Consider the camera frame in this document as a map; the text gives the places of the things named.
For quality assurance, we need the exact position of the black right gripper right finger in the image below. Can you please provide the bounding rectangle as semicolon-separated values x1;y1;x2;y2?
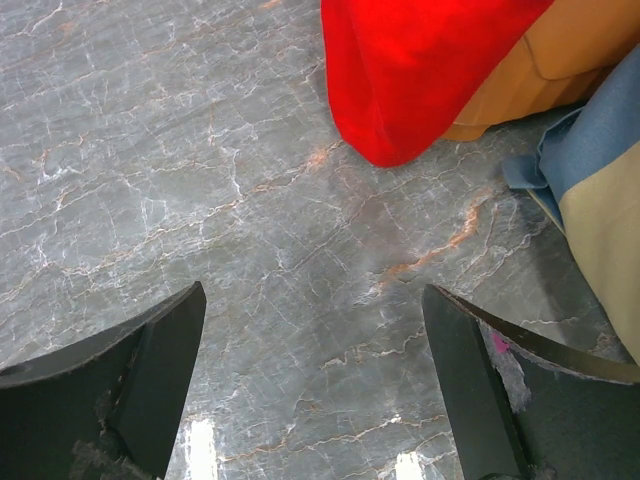
422;285;639;479

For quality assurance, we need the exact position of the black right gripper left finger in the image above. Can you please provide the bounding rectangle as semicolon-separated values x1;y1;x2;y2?
1;282;207;479

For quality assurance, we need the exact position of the red t shirt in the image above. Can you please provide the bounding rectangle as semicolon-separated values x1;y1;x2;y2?
320;0;550;167

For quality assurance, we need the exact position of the blue and beige checked pillow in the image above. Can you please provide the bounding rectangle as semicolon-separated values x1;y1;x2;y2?
502;49;639;359

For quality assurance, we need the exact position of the orange plastic laundry basket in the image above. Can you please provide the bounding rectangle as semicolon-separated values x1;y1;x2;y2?
442;0;639;141

